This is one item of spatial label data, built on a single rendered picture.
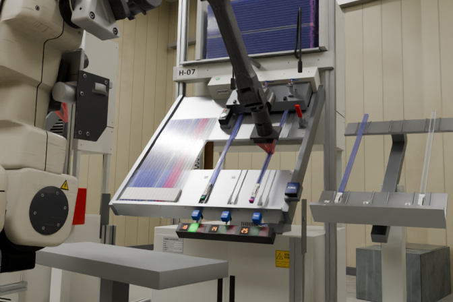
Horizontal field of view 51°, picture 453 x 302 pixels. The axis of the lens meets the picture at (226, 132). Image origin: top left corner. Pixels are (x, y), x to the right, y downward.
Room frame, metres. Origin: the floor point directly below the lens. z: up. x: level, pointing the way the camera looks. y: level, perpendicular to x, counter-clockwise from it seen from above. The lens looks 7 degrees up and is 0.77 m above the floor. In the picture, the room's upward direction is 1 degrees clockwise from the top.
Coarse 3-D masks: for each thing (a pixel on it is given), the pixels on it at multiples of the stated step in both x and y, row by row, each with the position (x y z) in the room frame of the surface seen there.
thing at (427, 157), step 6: (432, 114) 1.52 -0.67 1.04; (432, 120) 1.49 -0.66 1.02; (432, 126) 1.47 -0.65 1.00; (432, 132) 1.44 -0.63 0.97; (432, 138) 1.42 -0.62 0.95; (426, 150) 1.39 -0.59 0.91; (426, 156) 1.37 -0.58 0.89; (426, 162) 1.35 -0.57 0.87; (426, 168) 1.33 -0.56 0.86; (426, 174) 1.31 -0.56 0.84; (426, 180) 1.29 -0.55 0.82; (426, 186) 1.28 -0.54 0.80; (420, 192) 1.27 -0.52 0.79
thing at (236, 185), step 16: (192, 176) 1.79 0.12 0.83; (208, 176) 1.76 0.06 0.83; (224, 176) 1.74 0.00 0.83; (240, 176) 1.71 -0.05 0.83; (256, 176) 1.69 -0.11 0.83; (272, 176) 1.66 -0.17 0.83; (288, 176) 1.64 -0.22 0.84; (192, 192) 1.72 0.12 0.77; (224, 192) 1.67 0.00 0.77; (240, 192) 1.65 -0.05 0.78; (272, 192) 1.60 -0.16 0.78
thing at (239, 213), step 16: (128, 208) 1.78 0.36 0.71; (144, 208) 1.74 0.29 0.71; (160, 208) 1.71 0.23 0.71; (176, 208) 1.68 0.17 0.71; (192, 208) 1.65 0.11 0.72; (208, 208) 1.62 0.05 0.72; (224, 208) 1.60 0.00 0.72; (240, 208) 1.57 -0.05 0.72; (256, 208) 1.54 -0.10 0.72; (272, 208) 1.52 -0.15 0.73
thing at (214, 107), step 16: (192, 96) 2.22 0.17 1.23; (208, 96) 2.18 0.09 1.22; (176, 112) 2.16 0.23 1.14; (192, 112) 2.12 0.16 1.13; (208, 112) 2.08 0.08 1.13; (272, 112) 1.94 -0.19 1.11; (304, 112) 1.87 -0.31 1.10; (224, 128) 1.95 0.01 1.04; (240, 128) 1.92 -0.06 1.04; (288, 128) 1.83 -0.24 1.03
